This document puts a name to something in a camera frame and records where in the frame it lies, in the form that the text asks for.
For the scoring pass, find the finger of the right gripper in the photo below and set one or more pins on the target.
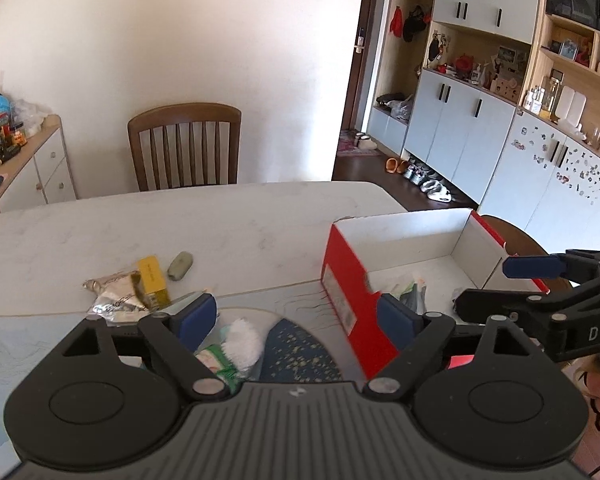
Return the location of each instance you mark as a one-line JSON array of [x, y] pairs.
[[549, 266]]

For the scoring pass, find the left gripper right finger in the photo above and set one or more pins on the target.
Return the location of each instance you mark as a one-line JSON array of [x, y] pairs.
[[419, 340]]

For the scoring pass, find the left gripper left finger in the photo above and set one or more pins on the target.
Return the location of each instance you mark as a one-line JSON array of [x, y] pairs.
[[172, 340]]

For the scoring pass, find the green white character pouch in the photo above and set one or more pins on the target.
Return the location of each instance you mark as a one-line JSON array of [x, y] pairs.
[[216, 361]]

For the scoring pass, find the silver foil packet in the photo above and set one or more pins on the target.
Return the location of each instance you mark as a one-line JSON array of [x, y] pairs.
[[118, 297]]

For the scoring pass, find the white fluffy item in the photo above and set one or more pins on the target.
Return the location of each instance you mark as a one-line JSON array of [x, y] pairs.
[[243, 345]]

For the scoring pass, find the grey green oval case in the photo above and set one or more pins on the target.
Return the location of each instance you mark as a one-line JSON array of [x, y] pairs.
[[179, 266]]

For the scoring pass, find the yellow small carton box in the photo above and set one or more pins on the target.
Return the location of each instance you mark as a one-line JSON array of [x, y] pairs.
[[153, 284]]

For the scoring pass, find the right wooden chair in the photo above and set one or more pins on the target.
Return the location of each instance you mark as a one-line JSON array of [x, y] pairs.
[[518, 243]]

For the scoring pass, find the wooden chair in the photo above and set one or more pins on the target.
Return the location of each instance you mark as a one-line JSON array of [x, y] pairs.
[[183, 145], [518, 243]]

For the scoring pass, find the red white cardboard box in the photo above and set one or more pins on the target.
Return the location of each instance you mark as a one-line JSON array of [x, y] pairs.
[[445, 251]]

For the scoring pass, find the blue speckled round mat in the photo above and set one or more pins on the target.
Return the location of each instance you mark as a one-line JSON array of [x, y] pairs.
[[291, 354]]

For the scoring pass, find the pair of grey shoes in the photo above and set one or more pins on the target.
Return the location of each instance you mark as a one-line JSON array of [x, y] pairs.
[[428, 182]]

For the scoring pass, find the orange slippers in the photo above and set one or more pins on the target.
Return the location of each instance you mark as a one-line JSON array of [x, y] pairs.
[[395, 165]]

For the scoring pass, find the far wooden chair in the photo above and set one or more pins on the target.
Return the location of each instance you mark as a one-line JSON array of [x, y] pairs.
[[183, 145]]

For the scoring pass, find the entry rug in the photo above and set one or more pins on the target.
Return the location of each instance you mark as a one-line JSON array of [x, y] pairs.
[[354, 144]]

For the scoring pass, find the white drawer sideboard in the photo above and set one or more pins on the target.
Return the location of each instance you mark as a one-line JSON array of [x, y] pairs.
[[40, 173]]

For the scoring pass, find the dark wooden door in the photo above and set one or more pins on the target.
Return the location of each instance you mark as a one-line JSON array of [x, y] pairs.
[[356, 77]]

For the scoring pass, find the white wall cabinet unit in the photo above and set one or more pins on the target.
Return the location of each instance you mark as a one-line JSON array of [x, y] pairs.
[[502, 99]]

